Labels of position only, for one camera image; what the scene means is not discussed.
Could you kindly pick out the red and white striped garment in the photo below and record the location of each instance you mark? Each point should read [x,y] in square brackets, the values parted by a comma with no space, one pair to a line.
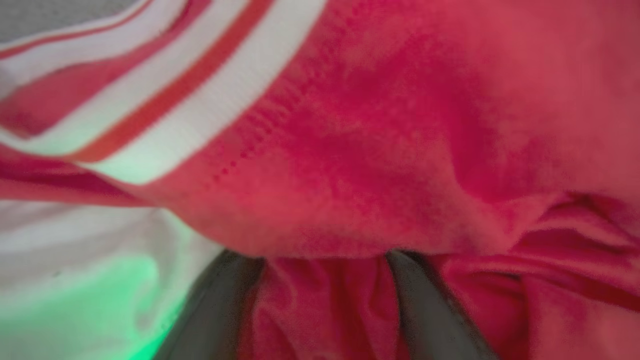
[380,140]

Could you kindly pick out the grey fabric sofa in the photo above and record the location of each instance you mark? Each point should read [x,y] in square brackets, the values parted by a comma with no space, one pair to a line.
[45,15]

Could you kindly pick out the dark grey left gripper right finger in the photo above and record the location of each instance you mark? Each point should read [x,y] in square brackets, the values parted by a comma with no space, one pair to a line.
[430,320]

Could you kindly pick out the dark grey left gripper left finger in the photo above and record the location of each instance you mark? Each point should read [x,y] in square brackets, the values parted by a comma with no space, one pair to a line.
[210,315]

